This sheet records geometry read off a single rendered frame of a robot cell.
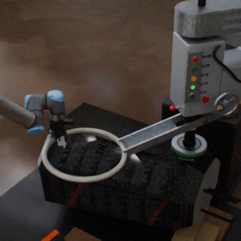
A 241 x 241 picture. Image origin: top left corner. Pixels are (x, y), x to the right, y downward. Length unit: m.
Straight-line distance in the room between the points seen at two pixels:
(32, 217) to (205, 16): 2.02
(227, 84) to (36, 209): 1.83
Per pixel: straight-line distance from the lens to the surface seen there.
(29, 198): 3.20
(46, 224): 2.97
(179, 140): 2.32
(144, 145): 2.11
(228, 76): 2.04
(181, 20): 1.85
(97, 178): 1.93
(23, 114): 1.93
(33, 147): 3.76
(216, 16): 1.85
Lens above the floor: 2.22
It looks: 34 degrees down
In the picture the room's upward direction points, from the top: 3 degrees counter-clockwise
